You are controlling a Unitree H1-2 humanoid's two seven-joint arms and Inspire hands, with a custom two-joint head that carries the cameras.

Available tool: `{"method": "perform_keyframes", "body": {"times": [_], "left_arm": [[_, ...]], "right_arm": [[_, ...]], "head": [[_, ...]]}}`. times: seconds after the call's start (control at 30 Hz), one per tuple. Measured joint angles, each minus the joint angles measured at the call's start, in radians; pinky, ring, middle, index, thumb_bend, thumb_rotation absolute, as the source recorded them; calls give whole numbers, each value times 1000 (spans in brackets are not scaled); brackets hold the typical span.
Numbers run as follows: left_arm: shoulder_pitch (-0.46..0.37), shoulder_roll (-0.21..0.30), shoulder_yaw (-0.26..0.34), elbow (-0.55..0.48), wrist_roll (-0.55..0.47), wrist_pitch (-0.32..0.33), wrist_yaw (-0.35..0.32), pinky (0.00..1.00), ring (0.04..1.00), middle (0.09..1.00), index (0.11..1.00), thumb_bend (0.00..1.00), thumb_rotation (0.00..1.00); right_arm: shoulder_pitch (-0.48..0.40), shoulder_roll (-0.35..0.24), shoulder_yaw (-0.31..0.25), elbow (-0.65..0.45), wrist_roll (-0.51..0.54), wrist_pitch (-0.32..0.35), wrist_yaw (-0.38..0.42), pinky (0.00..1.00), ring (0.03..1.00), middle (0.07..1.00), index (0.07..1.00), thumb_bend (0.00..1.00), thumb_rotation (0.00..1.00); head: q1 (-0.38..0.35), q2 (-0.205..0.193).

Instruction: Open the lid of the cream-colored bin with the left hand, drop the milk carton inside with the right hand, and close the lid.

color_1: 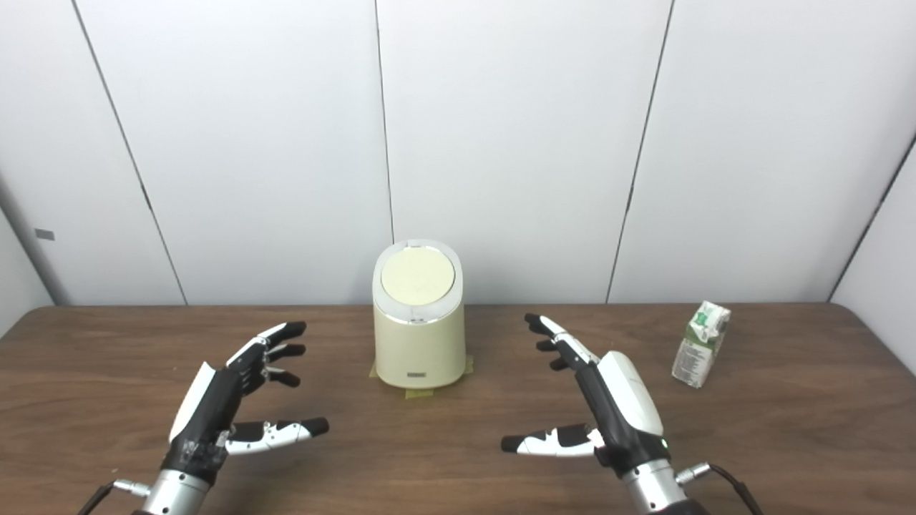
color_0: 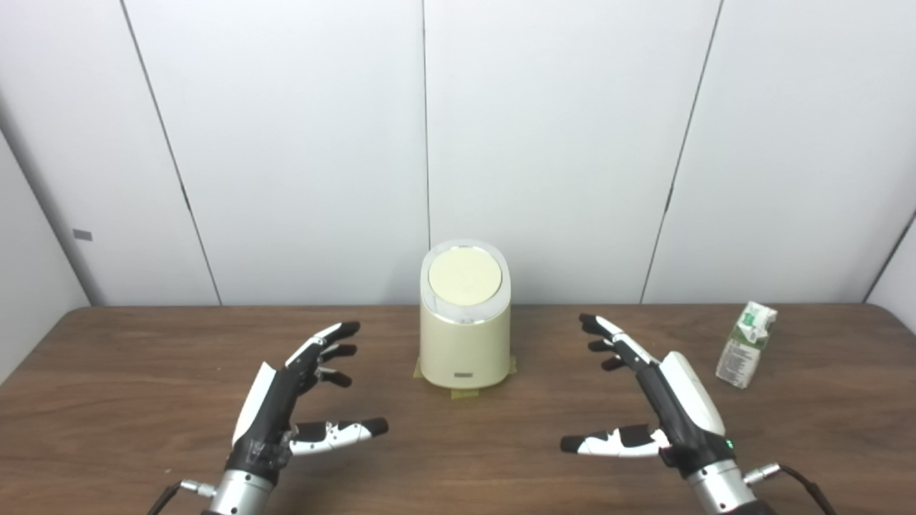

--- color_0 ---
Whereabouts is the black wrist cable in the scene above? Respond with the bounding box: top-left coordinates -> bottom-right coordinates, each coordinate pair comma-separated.
147,479 -> 217,515
744,463 -> 838,515

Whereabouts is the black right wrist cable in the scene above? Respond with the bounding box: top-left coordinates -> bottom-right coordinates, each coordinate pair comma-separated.
744,463 -> 838,515

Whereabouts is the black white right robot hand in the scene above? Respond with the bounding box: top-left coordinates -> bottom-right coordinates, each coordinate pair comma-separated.
560,313 -> 738,479

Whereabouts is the cream-colored bin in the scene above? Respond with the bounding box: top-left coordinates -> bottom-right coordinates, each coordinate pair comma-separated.
419,239 -> 512,390

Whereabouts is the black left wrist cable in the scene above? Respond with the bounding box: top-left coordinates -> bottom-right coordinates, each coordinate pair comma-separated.
147,479 -> 217,515

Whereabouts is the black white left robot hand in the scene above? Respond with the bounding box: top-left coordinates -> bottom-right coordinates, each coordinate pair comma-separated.
228,322 -> 389,486

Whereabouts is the round cream bin lid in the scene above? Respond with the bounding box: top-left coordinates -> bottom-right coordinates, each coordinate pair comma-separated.
428,245 -> 502,307

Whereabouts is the green white milk carton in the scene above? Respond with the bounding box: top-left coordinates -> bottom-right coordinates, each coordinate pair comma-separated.
716,301 -> 779,389

